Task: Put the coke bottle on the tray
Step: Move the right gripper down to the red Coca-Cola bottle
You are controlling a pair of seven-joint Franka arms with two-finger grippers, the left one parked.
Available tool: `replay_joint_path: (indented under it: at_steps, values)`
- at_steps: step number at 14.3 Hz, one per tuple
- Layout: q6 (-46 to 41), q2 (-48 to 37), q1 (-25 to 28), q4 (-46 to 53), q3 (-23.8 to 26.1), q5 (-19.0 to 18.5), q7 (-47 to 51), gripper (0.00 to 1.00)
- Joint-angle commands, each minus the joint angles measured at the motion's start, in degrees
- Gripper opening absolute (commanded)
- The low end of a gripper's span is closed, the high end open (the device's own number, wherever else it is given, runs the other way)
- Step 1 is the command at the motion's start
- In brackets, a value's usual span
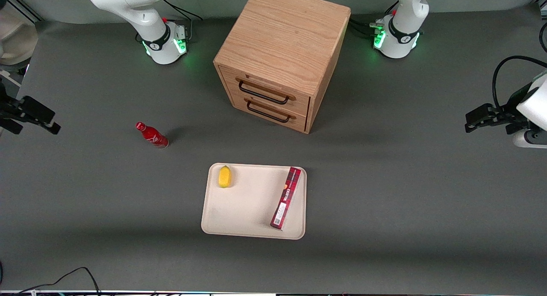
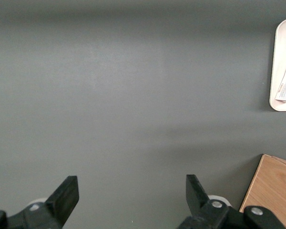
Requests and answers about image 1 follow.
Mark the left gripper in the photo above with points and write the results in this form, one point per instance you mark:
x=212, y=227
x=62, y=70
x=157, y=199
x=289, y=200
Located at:
x=511, y=111

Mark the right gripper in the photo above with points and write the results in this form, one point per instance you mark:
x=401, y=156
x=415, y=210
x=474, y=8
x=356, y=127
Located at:
x=8, y=109

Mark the red coke bottle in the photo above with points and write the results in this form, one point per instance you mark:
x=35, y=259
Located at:
x=153, y=136

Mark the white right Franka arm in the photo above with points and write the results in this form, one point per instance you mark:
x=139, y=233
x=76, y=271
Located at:
x=156, y=35

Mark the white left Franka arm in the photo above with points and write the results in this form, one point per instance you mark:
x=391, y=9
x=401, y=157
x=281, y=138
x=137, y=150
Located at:
x=399, y=35

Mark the beige plastic tray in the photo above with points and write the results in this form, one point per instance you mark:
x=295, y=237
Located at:
x=252, y=206

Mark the yellow lemon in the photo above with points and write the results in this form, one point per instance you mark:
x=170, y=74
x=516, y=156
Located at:
x=224, y=177

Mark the wooden drawer front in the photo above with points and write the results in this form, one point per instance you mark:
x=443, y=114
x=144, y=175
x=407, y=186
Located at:
x=273, y=114
x=273, y=89

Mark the wooden drawer cabinet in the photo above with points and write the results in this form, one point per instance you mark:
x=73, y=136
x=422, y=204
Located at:
x=284, y=52

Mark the red rectangular snack box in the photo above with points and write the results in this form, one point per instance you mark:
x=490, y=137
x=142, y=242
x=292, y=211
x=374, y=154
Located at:
x=286, y=197

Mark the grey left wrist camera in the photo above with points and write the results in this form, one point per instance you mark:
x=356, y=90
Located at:
x=532, y=139

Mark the aluminium frame rail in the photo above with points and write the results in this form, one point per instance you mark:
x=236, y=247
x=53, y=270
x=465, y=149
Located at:
x=23, y=7

